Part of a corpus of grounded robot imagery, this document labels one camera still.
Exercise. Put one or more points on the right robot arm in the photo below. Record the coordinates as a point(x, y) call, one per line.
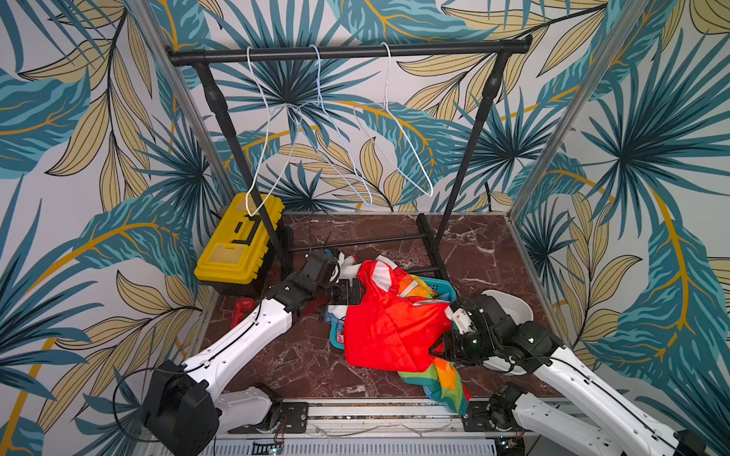
point(496, 331)

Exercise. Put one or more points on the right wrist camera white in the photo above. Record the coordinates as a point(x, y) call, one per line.
point(460, 318)

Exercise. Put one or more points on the rainbow jacket red hood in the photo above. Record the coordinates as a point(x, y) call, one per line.
point(392, 330)

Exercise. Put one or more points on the red pipe wrench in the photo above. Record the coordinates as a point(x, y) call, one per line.
point(242, 309)

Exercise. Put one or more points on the black clothes rack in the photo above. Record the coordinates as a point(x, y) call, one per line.
point(201, 61)

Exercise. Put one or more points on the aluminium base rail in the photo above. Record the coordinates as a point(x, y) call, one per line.
point(402, 426)

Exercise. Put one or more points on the light blue wire hanger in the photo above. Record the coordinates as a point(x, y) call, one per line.
point(350, 162)

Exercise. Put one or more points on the aluminium frame post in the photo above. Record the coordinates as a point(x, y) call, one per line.
point(596, 72)
point(152, 31)

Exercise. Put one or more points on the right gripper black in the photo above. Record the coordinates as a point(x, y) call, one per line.
point(451, 343)

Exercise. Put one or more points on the left aluminium frame post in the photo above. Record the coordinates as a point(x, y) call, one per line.
point(152, 31)

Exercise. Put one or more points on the right aluminium frame post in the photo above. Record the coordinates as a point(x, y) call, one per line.
point(596, 72)

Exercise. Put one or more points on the teal plastic basket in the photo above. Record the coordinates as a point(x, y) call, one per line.
point(440, 288)

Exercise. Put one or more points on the white plastic tray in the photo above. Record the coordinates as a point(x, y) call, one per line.
point(520, 312)

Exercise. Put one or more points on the yellow black toolbox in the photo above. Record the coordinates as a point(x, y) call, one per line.
point(239, 255)

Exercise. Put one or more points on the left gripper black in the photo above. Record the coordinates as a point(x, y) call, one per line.
point(345, 297)

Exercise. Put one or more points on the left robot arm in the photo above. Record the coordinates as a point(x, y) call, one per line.
point(186, 406)

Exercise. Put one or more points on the rainbow striped jacket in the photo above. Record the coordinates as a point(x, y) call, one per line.
point(335, 315)

